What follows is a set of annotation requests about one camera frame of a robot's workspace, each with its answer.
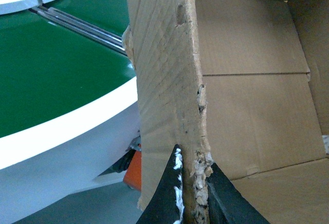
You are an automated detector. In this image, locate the brown cardboard box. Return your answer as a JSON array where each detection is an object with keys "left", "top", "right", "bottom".
[{"left": 125, "top": 0, "right": 328, "bottom": 223}]

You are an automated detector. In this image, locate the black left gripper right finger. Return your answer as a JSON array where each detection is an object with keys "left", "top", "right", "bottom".
[{"left": 207, "top": 163, "right": 269, "bottom": 223}]

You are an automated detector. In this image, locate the round green conveyor table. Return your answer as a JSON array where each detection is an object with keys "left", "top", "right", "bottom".
[{"left": 1, "top": 9, "right": 139, "bottom": 223}]

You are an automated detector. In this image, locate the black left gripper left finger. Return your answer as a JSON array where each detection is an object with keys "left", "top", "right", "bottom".
[{"left": 137, "top": 144, "right": 184, "bottom": 224}]

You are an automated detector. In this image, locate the orange floor jack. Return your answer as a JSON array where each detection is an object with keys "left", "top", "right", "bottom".
[{"left": 123, "top": 151, "right": 141, "bottom": 191}]

